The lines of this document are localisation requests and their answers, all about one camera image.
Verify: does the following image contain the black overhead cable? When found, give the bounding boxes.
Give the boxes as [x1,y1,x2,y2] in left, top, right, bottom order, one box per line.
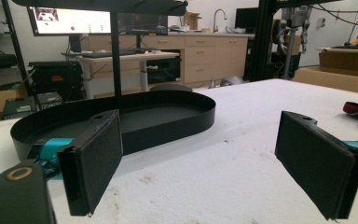
[304,3,358,29]

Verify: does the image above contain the small open cardboard box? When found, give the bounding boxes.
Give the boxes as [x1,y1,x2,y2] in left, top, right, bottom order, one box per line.
[182,11,202,32]

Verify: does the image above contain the lit computer monitor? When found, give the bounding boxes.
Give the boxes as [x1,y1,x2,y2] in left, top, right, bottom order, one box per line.
[27,6,113,37]

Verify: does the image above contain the black keyboard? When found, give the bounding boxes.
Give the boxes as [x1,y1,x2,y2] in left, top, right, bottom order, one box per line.
[79,49,138,60]

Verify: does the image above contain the metal faucet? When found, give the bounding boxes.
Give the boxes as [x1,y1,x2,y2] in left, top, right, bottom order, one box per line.
[212,8,228,34]

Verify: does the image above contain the black electronics box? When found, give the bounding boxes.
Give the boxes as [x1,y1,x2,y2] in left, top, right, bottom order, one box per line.
[1,95,38,121]
[35,91,64,111]

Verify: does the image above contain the light wooden desk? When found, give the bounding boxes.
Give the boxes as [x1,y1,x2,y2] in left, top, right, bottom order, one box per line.
[76,50,181,100]

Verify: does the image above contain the black metal shelf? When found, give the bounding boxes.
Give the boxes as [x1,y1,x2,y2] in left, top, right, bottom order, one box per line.
[0,0,33,95]

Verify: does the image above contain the beige cabinet with drawers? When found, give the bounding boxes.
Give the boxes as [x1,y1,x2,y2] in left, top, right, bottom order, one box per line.
[87,32,254,86]

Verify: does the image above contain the black two-tier oval tray stand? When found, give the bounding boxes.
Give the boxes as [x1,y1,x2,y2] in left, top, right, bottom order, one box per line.
[10,0,217,161]

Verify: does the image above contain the large cardboard box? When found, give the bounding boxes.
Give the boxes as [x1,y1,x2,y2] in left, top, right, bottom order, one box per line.
[292,65,358,96]

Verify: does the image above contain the black monitor on counter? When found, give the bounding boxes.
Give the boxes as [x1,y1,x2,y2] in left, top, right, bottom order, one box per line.
[234,7,260,31]

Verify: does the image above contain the round grey stool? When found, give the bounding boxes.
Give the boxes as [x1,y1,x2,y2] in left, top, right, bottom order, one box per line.
[149,83,194,93]

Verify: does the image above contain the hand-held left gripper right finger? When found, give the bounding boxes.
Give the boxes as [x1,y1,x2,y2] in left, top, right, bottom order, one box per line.
[274,110,358,220]

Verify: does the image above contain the black metal frame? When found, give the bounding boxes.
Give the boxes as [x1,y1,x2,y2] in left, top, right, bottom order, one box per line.
[244,0,343,83]

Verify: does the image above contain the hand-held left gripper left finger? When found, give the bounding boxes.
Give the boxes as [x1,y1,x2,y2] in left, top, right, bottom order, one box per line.
[37,109,124,217]

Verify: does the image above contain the dark computer monitor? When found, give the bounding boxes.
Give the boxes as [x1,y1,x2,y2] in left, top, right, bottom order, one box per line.
[117,12,169,36]

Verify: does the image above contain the black equipment case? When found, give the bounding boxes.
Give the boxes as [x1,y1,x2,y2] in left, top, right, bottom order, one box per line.
[28,60,85,103]

